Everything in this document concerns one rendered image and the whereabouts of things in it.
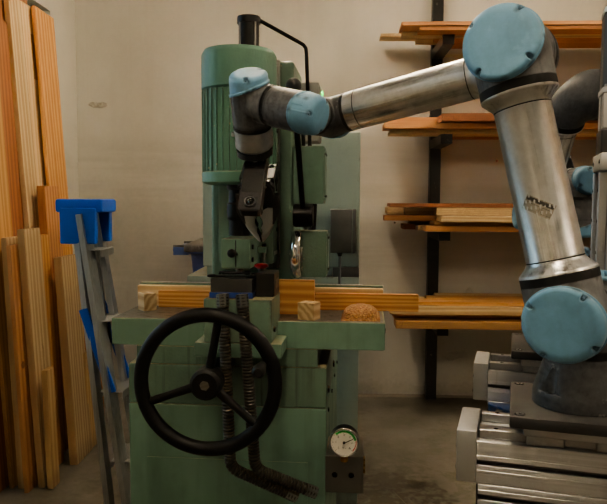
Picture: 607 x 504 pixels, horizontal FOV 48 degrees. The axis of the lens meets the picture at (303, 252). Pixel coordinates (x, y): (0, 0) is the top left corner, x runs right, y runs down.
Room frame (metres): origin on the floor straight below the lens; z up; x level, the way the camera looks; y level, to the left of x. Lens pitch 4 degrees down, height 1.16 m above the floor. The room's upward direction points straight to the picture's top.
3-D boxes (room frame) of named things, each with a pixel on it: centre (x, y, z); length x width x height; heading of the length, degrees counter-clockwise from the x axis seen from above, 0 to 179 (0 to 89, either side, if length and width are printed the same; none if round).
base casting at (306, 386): (1.74, 0.14, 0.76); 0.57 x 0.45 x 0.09; 175
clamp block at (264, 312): (1.42, 0.13, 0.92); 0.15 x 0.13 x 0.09; 85
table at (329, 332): (1.51, 0.12, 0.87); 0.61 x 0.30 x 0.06; 85
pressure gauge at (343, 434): (1.38, -0.09, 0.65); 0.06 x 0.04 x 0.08; 85
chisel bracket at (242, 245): (1.64, 0.15, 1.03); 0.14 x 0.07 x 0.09; 175
